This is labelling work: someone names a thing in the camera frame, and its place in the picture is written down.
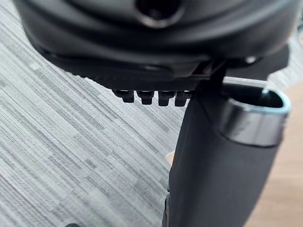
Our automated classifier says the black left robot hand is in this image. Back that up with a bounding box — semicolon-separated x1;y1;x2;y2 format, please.
12;0;303;227

